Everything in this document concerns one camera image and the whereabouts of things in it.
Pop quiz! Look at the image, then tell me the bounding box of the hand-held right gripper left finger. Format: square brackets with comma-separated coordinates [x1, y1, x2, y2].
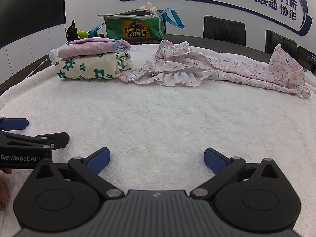
[30, 147, 125, 200]

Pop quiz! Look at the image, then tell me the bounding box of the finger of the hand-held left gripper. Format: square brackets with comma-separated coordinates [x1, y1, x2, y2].
[0, 131, 70, 150]
[0, 118, 29, 131]

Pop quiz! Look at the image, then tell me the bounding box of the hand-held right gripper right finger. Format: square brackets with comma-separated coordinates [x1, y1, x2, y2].
[190, 147, 285, 200]

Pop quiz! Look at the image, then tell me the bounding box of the pink floral dress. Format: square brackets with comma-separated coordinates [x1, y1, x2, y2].
[119, 39, 311, 99]

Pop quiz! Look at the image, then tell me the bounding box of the person's left hand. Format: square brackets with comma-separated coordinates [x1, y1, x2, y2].
[0, 168, 13, 211]

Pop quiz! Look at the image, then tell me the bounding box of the white fluffy blanket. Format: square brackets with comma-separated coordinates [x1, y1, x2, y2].
[0, 43, 316, 218]

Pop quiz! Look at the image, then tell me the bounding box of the folded cream teal-flower garment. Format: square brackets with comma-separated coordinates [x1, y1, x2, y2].
[55, 52, 134, 80]

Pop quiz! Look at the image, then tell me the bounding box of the folded pink garment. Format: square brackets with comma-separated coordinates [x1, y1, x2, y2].
[49, 38, 131, 61]

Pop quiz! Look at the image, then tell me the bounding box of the black walkie-talkie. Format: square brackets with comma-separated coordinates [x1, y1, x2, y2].
[66, 20, 79, 42]

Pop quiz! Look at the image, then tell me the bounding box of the cream cloth in bag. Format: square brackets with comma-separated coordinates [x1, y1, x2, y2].
[138, 2, 158, 12]

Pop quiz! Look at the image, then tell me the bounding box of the white cable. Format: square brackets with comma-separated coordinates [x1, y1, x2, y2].
[26, 55, 51, 79]

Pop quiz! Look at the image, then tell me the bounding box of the black wall screen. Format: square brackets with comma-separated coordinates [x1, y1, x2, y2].
[0, 0, 67, 48]

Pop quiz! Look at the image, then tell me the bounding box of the green bag with blue handles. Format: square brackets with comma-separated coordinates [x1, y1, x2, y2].
[89, 8, 184, 42]

